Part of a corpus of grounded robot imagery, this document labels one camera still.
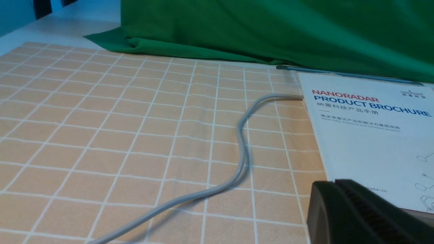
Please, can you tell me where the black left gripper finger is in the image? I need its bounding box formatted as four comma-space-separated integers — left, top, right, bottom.
307, 179, 434, 244

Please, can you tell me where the white Nanoradar product brochure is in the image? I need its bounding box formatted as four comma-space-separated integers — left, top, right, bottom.
298, 73, 434, 214

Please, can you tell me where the green backdrop cloth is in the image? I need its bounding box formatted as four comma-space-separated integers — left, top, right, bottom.
86, 0, 434, 83

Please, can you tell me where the orange checkered tablecloth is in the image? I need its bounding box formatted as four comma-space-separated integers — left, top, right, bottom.
1, 42, 326, 244

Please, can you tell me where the grey power cable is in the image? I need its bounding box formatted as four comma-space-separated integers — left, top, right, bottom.
86, 94, 304, 244

